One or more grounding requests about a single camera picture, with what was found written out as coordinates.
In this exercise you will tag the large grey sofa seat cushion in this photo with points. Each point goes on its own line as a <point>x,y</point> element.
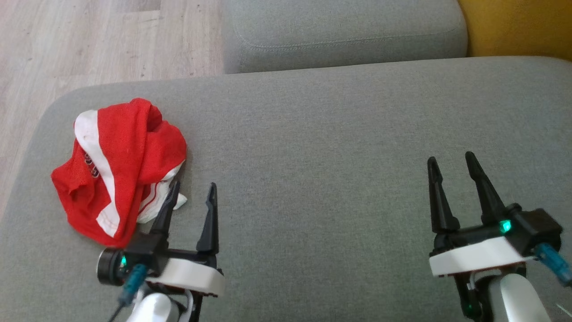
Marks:
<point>313,179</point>

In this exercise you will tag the wide yellow sofa back cushion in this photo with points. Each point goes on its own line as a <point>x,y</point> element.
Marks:
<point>514,27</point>

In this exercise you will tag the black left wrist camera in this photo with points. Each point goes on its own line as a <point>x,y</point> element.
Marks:
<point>147,250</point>

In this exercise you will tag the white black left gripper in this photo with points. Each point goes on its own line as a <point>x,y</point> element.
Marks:
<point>192,277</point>

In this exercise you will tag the red shorts with white stripe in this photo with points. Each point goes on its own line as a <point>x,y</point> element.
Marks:
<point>125,147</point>

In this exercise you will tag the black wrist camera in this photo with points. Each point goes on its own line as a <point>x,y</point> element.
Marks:
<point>536,228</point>
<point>147,250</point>

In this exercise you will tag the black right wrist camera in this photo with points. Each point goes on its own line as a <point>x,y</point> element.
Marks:
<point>536,228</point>

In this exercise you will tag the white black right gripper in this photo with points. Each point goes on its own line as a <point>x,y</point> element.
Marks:
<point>473,257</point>

